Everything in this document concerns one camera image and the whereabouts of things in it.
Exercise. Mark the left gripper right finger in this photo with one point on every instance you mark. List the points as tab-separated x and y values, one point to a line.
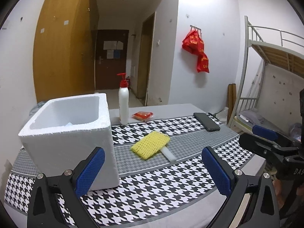
250	200

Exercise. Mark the dark brown entrance door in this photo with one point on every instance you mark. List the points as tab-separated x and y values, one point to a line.
110	58

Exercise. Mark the red hanging bag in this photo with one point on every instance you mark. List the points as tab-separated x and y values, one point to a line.
193	44

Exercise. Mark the wooden wardrobe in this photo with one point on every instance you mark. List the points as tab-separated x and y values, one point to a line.
64	48

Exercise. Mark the white pump lotion bottle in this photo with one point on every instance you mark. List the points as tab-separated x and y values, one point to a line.
123	100

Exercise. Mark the blue-grey crumpled cloth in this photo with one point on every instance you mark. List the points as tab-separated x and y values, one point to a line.
36	108

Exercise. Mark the houndstooth table cloth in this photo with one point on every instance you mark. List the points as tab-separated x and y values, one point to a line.
154	188

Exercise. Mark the white foam strip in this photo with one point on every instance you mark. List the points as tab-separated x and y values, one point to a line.
167	153

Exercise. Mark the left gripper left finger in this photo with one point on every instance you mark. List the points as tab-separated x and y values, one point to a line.
44	210

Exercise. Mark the white styrofoam box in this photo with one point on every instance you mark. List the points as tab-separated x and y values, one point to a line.
65	131

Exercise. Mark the metal bunk bed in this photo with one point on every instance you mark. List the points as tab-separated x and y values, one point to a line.
271	81

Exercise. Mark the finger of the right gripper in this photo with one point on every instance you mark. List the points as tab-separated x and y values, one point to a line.
273	136
269	150

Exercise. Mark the right hand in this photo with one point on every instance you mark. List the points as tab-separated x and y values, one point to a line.
280	194

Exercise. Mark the black smartphone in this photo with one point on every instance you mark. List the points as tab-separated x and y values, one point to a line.
207	122

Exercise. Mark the yellow foam net sleeve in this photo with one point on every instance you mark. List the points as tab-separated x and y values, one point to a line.
149	145

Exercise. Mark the red fire extinguisher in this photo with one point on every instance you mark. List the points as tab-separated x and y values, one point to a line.
128	81

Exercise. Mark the red snack packet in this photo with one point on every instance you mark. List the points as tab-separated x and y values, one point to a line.
142	116

